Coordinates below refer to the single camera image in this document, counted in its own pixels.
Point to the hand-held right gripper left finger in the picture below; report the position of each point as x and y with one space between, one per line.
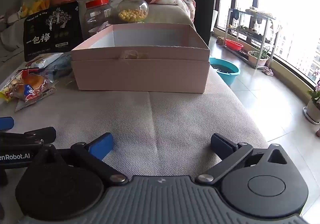
101 147

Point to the metal plant rack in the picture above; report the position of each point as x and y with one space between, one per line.
268 36

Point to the clear jar with red lid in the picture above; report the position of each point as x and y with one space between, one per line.
97 13

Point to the potted green plant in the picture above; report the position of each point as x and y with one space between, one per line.
258 57

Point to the pink cardboard box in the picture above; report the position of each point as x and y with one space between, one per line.
140 73

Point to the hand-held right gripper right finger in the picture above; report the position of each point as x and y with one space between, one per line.
218 144

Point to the yellow plush toy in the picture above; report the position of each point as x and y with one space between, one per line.
33 7

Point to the pink shoes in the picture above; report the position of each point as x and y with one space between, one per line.
267 71

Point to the teal plastic basin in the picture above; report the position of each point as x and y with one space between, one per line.
225 71

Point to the yellow edged snack packet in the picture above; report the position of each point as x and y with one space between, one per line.
8 91

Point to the red plastic basin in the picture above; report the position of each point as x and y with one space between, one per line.
233 45

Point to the bread packet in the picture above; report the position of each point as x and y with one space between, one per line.
32 86

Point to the round jar with green lid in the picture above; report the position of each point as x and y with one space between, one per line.
132 8

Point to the blue white snack packet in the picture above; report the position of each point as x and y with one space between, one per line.
37 105

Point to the black snack bag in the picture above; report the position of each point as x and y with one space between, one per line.
52 36

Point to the white pot with pink flowers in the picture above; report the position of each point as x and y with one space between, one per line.
313 109

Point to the grey plush toy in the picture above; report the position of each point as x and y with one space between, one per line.
11 20

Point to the clear bag of blue candies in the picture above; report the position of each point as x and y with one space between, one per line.
60 66

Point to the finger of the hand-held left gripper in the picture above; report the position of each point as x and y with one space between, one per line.
30 135
6 123

